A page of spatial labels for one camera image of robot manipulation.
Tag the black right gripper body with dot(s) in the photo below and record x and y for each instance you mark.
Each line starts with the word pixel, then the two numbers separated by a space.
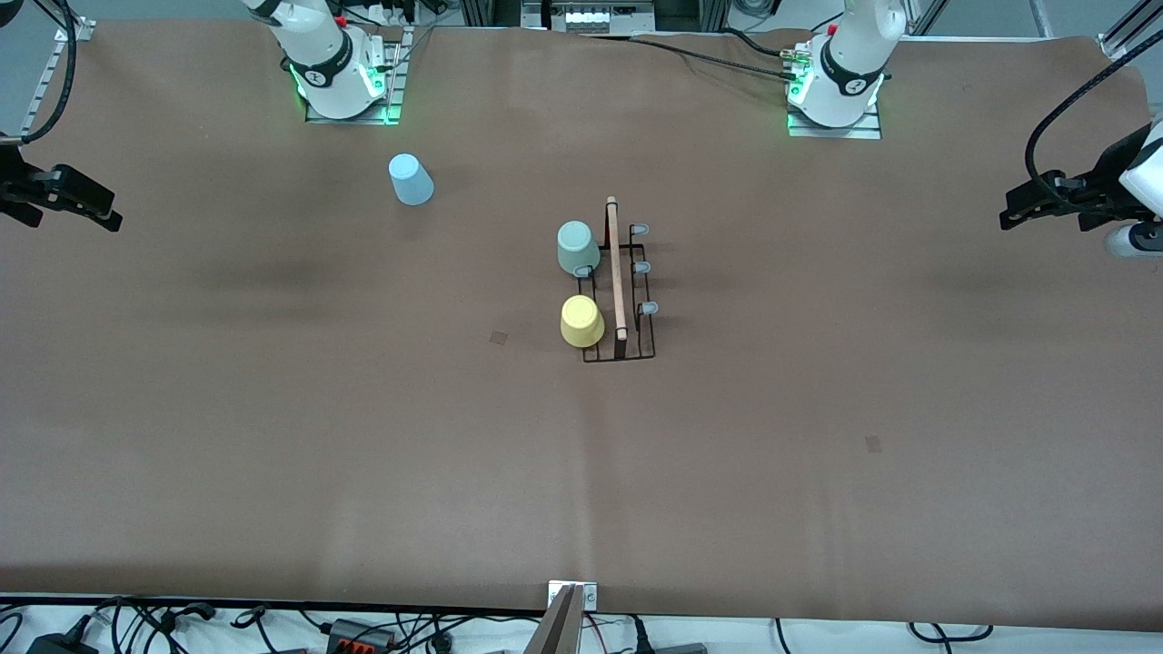
pixel 20 189

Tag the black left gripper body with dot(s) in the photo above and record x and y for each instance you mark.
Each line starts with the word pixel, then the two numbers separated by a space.
pixel 1102 178

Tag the pale green plastic cup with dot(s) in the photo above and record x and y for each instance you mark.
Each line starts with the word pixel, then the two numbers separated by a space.
pixel 577 247

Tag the yellow plastic cup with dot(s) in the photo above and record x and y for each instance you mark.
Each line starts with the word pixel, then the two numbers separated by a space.
pixel 581 321

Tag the light blue plastic cup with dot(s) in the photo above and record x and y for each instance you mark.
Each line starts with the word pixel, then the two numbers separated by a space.
pixel 412 180

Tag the white power strip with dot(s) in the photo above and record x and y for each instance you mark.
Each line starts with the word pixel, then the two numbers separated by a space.
pixel 391 11

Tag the black power adapter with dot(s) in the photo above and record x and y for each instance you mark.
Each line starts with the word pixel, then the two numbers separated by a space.
pixel 62 645

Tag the grey control box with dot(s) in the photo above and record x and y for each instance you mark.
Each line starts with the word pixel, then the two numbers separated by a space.
pixel 591 16

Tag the black box with orange connectors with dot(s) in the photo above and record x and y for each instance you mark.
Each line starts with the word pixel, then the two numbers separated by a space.
pixel 362 634

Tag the brown table cover sheet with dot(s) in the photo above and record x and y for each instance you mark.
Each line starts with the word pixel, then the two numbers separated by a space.
pixel 581 454

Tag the aluminium frame rail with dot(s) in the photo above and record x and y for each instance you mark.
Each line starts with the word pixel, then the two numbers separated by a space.
pixel 44 86
pixel 1131 32

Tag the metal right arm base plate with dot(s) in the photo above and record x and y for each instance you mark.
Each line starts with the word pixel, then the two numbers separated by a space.
pixel 393 82

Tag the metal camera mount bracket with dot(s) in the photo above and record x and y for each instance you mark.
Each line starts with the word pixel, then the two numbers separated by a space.
pixel 572 618

